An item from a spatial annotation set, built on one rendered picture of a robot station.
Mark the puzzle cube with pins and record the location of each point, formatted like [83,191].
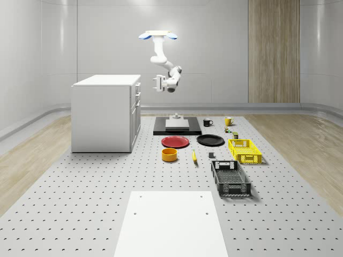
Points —
[227,130]

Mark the white board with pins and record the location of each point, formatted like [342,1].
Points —
[171,225]

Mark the dark grey basket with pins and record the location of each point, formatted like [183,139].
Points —
[232,188]

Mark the white cabinet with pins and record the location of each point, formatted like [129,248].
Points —
[100,117]

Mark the black plate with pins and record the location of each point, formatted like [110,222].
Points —
[210,140]

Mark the flat-sided can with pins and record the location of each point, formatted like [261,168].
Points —
[235,135]

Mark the red plate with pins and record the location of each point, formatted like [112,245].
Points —
[175,142]

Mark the yellow basket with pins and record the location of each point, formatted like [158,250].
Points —
[253,158]

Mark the yellow bowl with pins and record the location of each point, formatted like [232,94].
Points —
[169,156]

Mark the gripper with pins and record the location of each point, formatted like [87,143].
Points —
[160,83]

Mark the yellow mug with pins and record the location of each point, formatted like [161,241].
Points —
[228,121]

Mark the black stove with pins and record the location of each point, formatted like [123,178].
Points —
[177,125]

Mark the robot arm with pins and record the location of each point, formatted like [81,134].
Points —
[157,51]

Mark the black mug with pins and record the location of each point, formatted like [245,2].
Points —
[207,123]

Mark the grey cube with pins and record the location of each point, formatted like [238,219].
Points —
[212,155]

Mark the banana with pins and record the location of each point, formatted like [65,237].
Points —
[194,157]

